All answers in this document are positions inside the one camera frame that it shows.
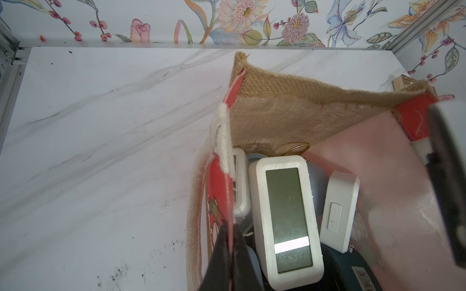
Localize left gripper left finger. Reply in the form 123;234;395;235
199;224;231;291

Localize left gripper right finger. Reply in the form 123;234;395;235
233;224;263;291

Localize blue square alarm clock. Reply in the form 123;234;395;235
246;246;264;290

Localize small white digital clock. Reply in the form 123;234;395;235
233;148;251;219
320;171;360;253

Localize long white digital clock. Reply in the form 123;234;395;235
248;155;324;291

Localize dark teal alarm clock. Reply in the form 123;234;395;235
320;244;383;291

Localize burlap canvas bag red trim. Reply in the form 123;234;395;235
186;52;466;291

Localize grey round alarm clock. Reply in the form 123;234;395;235
279;143;329;218

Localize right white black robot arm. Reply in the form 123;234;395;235
427;99;466;269

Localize wooden chessboard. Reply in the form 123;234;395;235
392;75;417;92

